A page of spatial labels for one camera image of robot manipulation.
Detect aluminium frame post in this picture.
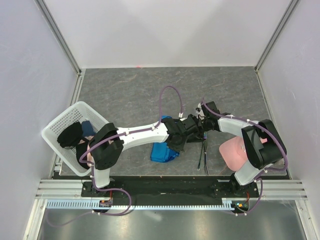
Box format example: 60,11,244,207
254,0,302,73
33,0,83,76

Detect silver table knife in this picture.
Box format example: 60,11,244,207
203,140,210,176

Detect pink cap in basket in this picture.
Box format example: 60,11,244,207
79,136,96,168

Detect white plastic perforated basket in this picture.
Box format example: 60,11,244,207
41,101,108,177

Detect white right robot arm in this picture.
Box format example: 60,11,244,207
197,114,288,197

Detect left aluminium frame post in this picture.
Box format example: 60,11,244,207
33,0,83,76

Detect right aluminium frame post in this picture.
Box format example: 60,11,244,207
254,0,302,73

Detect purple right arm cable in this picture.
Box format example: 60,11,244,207
201,97,290,216

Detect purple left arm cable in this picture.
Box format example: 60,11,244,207
81,85,186,187

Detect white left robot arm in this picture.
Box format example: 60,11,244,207
85,116,204,197

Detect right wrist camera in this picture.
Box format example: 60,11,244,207
195,101,220,119

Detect blue cloth napkin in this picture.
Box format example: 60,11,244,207
149,115,181,164

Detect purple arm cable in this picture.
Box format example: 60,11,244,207
81,85,186,187
201,97,290,216

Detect black cloth in basket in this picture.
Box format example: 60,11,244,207
57,121,89,170

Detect navy cloth in basket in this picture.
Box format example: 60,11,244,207
81,120,96,137

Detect iridescent rainbow fork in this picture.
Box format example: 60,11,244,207
197,132,208,171

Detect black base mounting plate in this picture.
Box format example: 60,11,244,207
81,176,259,205

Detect pink baseball cap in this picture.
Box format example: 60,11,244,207
218,136,271,172

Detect light blue cable duct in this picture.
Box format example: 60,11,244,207
46,198,235,211

